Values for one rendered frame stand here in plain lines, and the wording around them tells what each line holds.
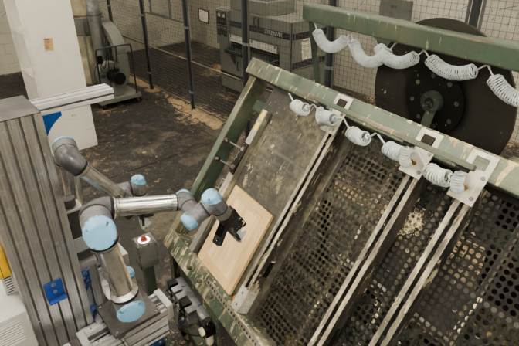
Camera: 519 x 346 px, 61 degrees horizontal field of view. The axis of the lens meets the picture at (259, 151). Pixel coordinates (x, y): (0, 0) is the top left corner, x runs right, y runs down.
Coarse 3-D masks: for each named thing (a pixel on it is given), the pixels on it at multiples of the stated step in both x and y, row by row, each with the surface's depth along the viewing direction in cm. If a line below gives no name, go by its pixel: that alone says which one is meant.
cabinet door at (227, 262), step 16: (240, 192) 252; (240, 208) 248; (256, 208) 239; (256, 224) 235; (208, 240) 259; (224, 240) 250; (256, 240) 231; (208, 256) 255; (224, 256) 245; (240, 256) 236; (224, 272) 242; (240, 272) 233; (224, 288) 237
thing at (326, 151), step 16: (320, 112) 198; (336, 112) 208; (320, 128) 212; (336, 128) 205; (320, 144) 214; (336, 144) 212; (320, 160) 211; (304, 176) 215; (320, 176) 214; (304, 192) 213; (288, 208) 216; (304, 208) 217; (288, 224) 215; (272, 240) 217; (272, 256) 217; (256, 272) 217; (240, 288) 222; (256, 288) 220; (240, 304) 218
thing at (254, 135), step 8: (256, 120) 258; (264, 120) 255; (248, 136) 259; (256, 136) 256; (248, 152) 257; (240, 168) 259; (232, 176) 258; (224, 184) 261; (232, 184) 260; (224, 192) 259; (208, 224) 261; (200, 232) 263; (208, 232) 264; (192, 240) 266; (200, 240) 263; (192, 248) 264
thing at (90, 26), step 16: (80, 0) 708; (80, 16) 716; (96, 16) 705; (80, 32) 727; (96, 32) 716; (112, 32) 718; (80, 48) 746; (96, 48) 728; (112, 48) 724; (96, 64) 755; (112, 64) 719; (128, 64) 737; (96, 80) 733; (112, 80) 714; (128, 96) 728
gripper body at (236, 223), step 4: (232, 208) 195; (232, 212) 194; (236, 212) 196; (232, 216) 196; (236, 216) 197; (240, 216) 198; (228, 220) 192; (232, 220) 197; (236, 220) 197; (240, 220) 197; (232, 224) 197; (236, 224) 196; (240, 224) 201; (244, 224) 200; (232, 228) 196; (236, 228) 199; (240, 228) 200
